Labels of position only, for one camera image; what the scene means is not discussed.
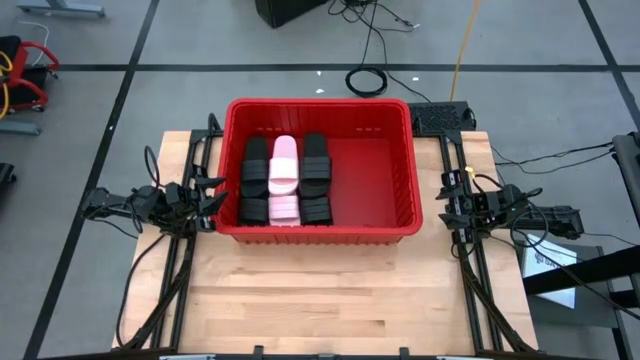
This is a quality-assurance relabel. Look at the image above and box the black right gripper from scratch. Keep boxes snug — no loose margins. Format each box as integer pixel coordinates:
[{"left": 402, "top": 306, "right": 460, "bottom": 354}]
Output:
[{"left": 435, "top": 169, "right": 496, "bottom": 245}]

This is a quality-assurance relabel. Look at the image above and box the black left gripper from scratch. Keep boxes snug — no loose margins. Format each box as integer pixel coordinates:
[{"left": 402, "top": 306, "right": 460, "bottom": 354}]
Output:
[{"left": 165, "top": 164, "right": 230, "bottom": 234}]

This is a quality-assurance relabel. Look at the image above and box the black slide sandal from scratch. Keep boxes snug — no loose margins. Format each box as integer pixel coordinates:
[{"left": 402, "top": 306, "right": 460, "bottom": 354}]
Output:
[
  {"left": 298, "top": 132, "right": 333, "bottom": 200},
  {"left": 299, "top": 197, "right": 334, "bottom": 226},
  {"left": 238, "top": 198, "right": 270, "bottom": 226},
  {"left": 242, "top": 136, "right": 271, "bottom": 200}
]

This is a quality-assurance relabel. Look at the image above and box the pale pink slide sandal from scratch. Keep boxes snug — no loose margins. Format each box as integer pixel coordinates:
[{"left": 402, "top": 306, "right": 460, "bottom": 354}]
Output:
[
  {"left": 268, "top": 194, "right": 302, "bottom": 227},
  {"left": 268, "top": 134, "right": 301, "bottom": 197}
]

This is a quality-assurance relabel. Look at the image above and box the red plastic bin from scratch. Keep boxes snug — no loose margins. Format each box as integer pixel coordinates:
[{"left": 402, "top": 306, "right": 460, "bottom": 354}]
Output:
[{"left": 214, "top": 97, "right": 425, "bottom": 245}]

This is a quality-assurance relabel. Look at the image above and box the white printed paper sheet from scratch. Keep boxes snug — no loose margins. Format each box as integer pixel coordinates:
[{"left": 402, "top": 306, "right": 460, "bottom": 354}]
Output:
[{"left": 519, "top": 237, "right": 579, "bottom": 309}]

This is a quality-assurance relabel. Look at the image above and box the black stand beam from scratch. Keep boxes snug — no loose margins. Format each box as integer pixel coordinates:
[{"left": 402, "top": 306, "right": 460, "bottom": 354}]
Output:
[{"left": 522, "top": 244, "right": 640, "bottom": 309}]

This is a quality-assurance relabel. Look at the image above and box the grey platform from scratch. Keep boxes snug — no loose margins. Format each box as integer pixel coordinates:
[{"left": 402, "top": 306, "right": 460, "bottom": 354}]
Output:
[{"left": 517, "top": 238, "right": 624, "bottom": 331}]

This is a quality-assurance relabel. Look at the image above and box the large black box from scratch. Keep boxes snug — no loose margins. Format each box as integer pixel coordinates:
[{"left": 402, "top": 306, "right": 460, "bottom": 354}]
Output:
[{"left": 254, "top": 0, "right": 329, "bottom": 29}]

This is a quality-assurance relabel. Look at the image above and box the grey metal bar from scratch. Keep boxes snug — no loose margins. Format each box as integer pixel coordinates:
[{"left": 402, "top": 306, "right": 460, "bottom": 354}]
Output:
[{"left": 0, "top": 119, "right": 41, "bottom": 136}]

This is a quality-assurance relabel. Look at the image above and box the red and black creeper seat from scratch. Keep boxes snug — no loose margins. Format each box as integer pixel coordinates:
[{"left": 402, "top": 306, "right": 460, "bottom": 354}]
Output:
[{"left": 0, "top": 35, "right": 60, "bottom": 114}]

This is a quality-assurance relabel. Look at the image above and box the grey metal foot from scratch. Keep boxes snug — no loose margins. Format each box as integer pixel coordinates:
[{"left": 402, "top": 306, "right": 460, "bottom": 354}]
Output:
[{"left": 17, "top": 0, "right": 106, "bottom": 19}]

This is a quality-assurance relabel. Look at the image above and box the coiled black cable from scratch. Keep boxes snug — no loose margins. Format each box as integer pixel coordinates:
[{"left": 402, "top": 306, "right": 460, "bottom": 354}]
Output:
[{"left": 344, "top": 67, "right": 389, "bottom": 99}]

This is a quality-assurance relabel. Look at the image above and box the long black arm cable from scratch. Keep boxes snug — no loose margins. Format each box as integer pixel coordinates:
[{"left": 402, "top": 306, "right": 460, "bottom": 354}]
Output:
[{"left": 115, "top": 232, "right": 171, "bottom": 350}]

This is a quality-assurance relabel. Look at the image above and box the yellow floor cable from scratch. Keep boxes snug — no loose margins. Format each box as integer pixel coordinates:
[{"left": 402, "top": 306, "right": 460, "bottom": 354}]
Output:
[{"left": 449, "top": 0, "right": 482, "bottom": 103}]

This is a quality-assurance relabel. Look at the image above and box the black frame rail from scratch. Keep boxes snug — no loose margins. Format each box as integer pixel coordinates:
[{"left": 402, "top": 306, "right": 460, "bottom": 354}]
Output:
[{"left": 44, "top": 344, "right": 551, "bottom": 360}]

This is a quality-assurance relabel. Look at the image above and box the dark grey post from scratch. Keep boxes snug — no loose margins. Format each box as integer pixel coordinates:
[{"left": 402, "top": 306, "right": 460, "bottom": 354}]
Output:
[{"left": 612, "top": 132, "right": 640, "bottom": 226}]

